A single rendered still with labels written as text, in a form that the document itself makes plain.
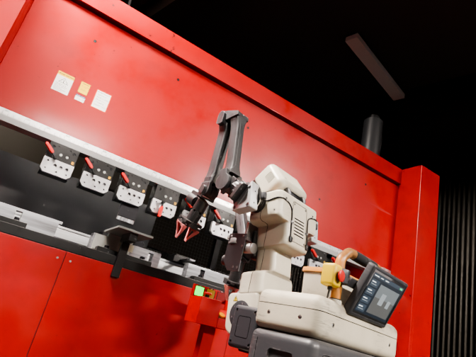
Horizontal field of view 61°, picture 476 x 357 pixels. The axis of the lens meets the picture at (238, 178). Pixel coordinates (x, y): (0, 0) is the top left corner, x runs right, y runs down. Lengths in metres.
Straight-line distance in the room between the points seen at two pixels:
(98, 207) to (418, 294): 2.41
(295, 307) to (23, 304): 1.25
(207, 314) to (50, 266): 0.75
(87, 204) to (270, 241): 1.47
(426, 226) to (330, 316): 2.43
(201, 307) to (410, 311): 1.85
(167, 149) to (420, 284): 2.16
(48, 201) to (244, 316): 1.64
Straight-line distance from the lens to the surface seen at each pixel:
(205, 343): 2.06
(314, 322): 1.26
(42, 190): 2.78
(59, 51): 2.48
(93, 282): 2.13
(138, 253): 2.31
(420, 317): 3.47
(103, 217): 2.82
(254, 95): 2.89
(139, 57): 2.60
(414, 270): 3.44
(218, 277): 2.51
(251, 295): 1.63
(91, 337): 2.15
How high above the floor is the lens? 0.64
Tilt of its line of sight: 21 degrees up
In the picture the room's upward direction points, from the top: 14 degrees clockwise
